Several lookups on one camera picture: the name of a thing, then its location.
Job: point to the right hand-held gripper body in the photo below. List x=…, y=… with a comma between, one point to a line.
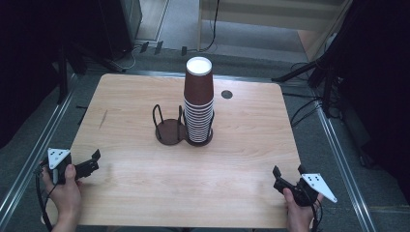
x=306, y=193

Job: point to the brown paper cup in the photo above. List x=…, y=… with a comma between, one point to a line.
x=198, y=85

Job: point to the black cabinet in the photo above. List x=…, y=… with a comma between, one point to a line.
x=121, y=25

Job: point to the metal floor rail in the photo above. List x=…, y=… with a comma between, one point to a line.
x=345, y=167
x=38, y=145

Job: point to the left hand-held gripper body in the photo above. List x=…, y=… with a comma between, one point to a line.
x=58, y=156

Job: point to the black round table grommet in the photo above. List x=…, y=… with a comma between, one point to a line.
x=227, y=94

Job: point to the person's left hand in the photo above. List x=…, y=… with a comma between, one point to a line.
x=66, y=199

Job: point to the person's right hand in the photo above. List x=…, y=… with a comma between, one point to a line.
x=299, y=217

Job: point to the light wooden frame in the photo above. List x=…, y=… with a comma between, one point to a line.
x=257, y=19

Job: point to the black tripod stand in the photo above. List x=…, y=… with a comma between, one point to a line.
x=63, y=74
x=327, y=83

